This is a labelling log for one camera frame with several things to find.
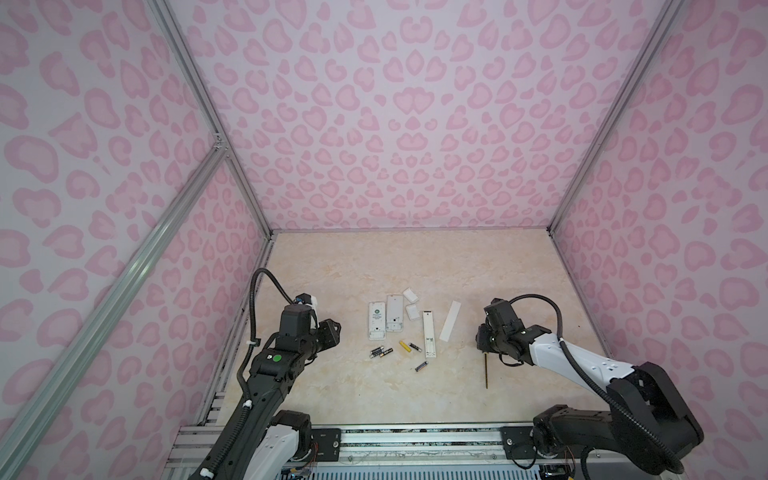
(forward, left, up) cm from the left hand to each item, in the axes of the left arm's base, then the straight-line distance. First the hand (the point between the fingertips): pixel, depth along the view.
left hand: (337, 322), depth 80 cm
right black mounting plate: (-27, -45, -13) cm, 54 cm away
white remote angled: (+10, -15, -13) cm, 23 cm away
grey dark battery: (-3, -10, -13) cm, 17 cm away
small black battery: (-8, -23, -14) cm, 28 cm away
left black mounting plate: (-26, +2, -13) cm, 29 cm away
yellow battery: (-1, -18, -14) cm, 23 cm away
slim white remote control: (+1, -26, -12) cm, 28 cm away
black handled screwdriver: (-9, -41, -13) cm, 44 cm away
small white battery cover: (+10, -21, -14) cm, 27 cm away
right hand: (0, -41, -11) cm, 42 cm away
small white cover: (+16, -21, -13) cm, 30 cm away
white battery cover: (+7, -33, -14) cm, 37 cm away
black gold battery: (-3, -13, -13) cm, 18 cm away
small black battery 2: (-2, -21, -13) cm, 25 cm away
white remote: (+7, -10, -13) cm, 17 cm away
